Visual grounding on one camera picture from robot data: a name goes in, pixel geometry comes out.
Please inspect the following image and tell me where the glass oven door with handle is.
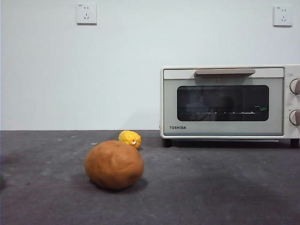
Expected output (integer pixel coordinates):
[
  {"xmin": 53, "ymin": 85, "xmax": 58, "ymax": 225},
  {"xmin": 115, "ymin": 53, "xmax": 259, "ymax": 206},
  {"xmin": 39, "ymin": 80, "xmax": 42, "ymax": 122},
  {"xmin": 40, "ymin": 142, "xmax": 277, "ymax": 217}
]
[{"xmin": 163, "ymin": 67, "xmax": 285, "ymax": 136}]

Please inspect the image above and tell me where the brown potato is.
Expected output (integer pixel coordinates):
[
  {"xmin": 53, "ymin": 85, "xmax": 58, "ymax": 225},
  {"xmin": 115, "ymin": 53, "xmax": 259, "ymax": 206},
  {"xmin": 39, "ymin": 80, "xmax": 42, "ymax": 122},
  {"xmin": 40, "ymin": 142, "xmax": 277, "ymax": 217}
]
[{"xmin": 84, "ymin": 140, "xmax": 144, "ymax": 190}]

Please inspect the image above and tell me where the cream Toshiba toaster oven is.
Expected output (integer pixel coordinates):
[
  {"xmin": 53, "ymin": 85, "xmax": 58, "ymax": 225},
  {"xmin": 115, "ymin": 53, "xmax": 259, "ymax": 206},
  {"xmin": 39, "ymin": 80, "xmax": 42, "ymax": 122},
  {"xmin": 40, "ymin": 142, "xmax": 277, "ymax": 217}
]
[{"xmin": 159, "ymin": 65, "xmax": 300, "ymax": 148}]

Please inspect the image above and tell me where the beige oven knob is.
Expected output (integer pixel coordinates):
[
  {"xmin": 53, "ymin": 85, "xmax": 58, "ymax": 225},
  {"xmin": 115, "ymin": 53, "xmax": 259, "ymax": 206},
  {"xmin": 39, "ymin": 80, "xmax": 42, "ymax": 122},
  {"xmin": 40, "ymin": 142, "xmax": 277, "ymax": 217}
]
[
  {"xmin": 288, "ymin": 109, "xmax": 300, "ymax": 126},
  {"xmin": 289, "ymin": 79, "xmax": 300, "ymax": 96}
]

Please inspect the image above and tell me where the yellow corn cob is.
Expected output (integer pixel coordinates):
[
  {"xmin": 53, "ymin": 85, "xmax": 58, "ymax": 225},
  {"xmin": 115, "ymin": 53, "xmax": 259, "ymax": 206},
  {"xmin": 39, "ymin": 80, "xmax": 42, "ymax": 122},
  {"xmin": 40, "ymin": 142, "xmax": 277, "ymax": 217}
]
[{"xmin": 118, "ymin": 130, "xmax": 142, "ymax": 150}]

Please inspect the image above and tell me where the metal wire oven rack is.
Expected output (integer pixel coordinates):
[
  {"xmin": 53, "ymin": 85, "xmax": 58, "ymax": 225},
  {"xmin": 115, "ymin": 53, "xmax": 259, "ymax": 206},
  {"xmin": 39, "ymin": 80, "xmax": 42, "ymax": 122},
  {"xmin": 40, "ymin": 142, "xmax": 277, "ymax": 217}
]
[{"xmin": 180, "ymin": 110, "xmax": 261, "ymax": 115}]

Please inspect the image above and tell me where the white wall socket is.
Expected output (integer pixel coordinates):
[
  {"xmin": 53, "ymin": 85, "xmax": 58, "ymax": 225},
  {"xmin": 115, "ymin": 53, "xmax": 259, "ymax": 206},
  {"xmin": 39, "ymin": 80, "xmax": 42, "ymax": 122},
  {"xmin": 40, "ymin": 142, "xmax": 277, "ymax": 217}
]
[
  {"xmin": 273, "ymin": 6, "xmax": 293, "ymax": 27},
  {"xmin": 76, "ymin": 3, "xmax": 98, "ymax": 25}
]

